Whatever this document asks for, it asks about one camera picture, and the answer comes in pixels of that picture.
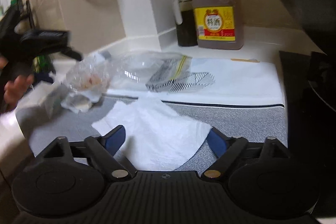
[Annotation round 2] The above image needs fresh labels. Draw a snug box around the white paper towel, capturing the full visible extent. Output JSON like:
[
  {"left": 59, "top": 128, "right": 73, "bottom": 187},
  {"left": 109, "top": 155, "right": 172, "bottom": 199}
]
[{"left": 92, "top": 97, "right": 211, "bottom": 171}]

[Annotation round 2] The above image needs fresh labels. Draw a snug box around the clear plastic bag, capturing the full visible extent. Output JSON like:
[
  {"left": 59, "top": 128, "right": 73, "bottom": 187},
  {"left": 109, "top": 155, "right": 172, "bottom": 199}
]
[{"left": 66, "top": 51, "right": 192, "bottom": 92}]

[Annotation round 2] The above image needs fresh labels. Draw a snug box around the crumpled plastic wrapper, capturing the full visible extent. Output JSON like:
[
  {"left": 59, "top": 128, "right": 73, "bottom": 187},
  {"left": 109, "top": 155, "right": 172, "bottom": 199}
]
[{"left": 60, "top": 89, "right": 102, "bottom": 114}]

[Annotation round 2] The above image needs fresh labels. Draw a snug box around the dark soy sauce bottle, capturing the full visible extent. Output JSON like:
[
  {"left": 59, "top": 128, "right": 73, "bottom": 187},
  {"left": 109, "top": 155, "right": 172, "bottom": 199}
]
[{"left": 172, "top": 0, "right": 198, "bottom": 47}]

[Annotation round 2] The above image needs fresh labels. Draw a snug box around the person's left hand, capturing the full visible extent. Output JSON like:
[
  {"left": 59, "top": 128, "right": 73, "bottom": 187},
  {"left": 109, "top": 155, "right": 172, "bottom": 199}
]
[{"left": 0, "top": 57, "right": 35, "bottom": 106}]

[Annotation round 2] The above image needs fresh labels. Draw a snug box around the yellow label vinegar jug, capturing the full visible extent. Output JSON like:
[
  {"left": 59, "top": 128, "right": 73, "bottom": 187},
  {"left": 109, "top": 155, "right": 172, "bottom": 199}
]
[{"left": 193, "top": 0, "right": 244, "bottom": 50}]

